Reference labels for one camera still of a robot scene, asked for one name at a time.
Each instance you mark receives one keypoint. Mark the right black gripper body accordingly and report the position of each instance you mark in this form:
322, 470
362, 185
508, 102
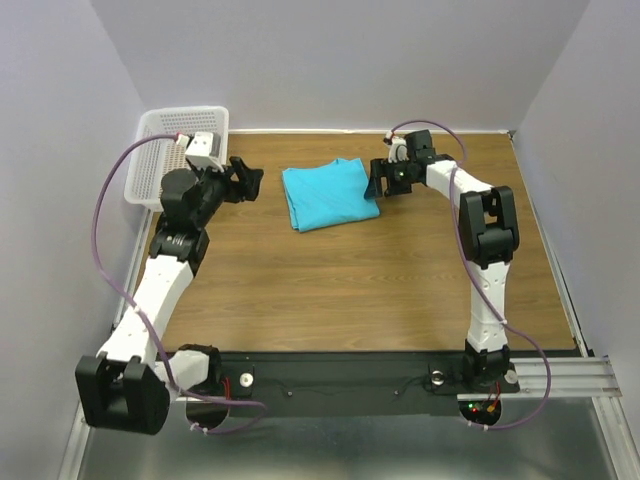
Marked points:
401, 169

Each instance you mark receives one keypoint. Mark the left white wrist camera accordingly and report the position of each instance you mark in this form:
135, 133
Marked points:
202, 150

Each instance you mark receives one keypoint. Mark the left white knob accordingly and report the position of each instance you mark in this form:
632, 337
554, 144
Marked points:
246, 380

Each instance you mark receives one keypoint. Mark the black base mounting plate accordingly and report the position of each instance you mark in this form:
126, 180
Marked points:
334, 384

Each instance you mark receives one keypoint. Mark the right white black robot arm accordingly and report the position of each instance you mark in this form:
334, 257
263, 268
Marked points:
487, 237

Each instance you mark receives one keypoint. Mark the circuit board with leds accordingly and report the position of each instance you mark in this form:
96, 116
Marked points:
481, 412

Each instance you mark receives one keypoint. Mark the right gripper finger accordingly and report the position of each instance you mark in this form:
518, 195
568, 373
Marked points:
377, 173
395, 185

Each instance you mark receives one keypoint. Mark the turquoise t shirt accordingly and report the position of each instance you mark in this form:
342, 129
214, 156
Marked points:
328, 195

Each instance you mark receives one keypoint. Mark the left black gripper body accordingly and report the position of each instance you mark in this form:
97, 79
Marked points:
218, 187

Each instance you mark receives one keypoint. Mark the white perforated plastic basket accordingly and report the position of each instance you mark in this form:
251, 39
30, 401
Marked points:
150, 162

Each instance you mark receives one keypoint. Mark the aluminium frame rail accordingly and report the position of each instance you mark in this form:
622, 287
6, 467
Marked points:
570, 378

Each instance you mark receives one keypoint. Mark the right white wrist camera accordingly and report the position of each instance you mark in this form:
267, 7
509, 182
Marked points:
397, 148

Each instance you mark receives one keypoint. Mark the right metal knob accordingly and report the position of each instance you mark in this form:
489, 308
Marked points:
437, 378

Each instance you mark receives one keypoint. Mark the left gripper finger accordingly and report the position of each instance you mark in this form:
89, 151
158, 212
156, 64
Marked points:
248, 189
241, 170

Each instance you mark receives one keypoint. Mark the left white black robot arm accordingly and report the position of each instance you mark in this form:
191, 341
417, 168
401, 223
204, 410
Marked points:
131, 382

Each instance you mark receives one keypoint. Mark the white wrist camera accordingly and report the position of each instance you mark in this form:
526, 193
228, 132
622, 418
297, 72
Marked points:
397, 148
202, 150

